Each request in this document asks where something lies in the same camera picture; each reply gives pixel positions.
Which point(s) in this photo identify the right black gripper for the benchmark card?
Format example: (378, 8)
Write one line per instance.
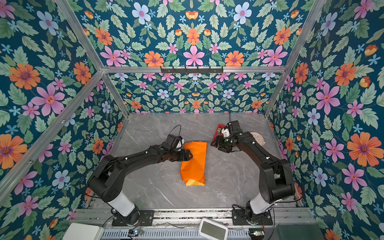
(220, 144)

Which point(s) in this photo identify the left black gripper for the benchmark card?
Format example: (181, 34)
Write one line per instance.
(183, 152)

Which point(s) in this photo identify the yellow orange wrapping paper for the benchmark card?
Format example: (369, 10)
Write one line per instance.
(193, 171)

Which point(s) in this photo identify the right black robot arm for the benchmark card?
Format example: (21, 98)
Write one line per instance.
(275, 177)

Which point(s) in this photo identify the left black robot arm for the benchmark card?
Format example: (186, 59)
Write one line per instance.
(109, 176)

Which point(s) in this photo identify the white box device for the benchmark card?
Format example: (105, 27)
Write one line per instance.
(83, 232)

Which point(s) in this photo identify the red tape dispenser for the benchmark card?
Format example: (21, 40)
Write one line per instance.
(218, 132)

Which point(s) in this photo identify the pink round alarm clock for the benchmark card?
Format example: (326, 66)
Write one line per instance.
(258, 138)

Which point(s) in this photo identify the white timer display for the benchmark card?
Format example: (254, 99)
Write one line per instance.
(212, 230)

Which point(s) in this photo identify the green mat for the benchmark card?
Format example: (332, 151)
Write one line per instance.
(299, 232)

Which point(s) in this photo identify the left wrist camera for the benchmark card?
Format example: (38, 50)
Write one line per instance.
(174, 142)

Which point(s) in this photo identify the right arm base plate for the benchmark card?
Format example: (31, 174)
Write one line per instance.
(239, 218)

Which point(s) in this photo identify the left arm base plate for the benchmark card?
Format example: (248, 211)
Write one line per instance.
(144, 218)

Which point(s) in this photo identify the black hook rail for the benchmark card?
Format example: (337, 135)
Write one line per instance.
(191, 70)

